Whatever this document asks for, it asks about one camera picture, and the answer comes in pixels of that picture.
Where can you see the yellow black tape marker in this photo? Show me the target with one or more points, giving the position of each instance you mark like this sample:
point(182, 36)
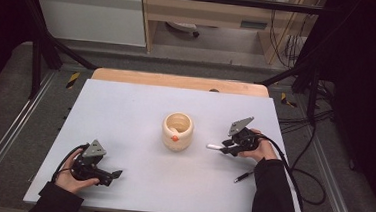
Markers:
point(287, 100)
point(73, 80)

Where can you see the black pen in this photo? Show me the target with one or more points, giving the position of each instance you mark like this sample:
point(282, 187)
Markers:
point(244, 176)

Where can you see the cream cup with orange dot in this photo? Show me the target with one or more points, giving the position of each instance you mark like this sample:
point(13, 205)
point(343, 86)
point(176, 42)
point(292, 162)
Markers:
point(176, 144)

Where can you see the aluminium floor rail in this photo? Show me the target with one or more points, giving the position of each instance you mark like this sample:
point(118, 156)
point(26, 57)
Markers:
point(334, 189)
point(6, 136)

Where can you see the white cabinet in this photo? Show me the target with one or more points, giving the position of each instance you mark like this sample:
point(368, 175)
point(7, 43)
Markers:
point(88, 15)

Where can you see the light wooden desk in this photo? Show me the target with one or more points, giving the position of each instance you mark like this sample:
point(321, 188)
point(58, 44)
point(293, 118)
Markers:
point(202, 12)

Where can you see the person's right hand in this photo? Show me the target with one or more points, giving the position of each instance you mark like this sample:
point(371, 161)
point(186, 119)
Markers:
point(265, 151)

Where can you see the white chair base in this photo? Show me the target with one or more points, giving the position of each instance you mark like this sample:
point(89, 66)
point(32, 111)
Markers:
point(183, 26)

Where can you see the white table mat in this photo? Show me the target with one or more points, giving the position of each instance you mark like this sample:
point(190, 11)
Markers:
point(134, 122)

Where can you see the wooden table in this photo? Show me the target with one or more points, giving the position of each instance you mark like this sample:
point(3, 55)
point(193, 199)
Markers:
point(164, 80)

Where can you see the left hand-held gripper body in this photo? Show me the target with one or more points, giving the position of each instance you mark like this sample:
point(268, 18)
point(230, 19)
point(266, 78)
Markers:
point(86, 170)

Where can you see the person's left hand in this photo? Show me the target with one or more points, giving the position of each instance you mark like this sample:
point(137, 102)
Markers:
point(70, 183)

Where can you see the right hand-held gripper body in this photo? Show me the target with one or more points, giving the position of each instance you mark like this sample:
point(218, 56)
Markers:
point(247, 140)

